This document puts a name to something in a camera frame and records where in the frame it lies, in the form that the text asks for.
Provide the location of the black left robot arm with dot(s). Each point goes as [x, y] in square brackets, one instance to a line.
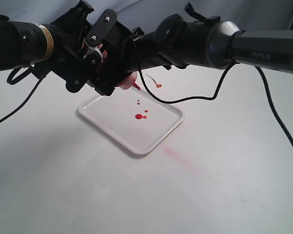
[32, 48]

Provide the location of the white rectangular plastic tray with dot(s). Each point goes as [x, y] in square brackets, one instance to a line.
[114, 116]

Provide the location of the red sauce squeeze bottle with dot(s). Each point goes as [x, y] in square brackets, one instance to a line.
[129, 81]

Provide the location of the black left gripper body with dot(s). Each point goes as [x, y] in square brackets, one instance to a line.
[90, 53]

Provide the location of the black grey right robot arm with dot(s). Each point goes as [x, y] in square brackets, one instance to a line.
[209, 42]

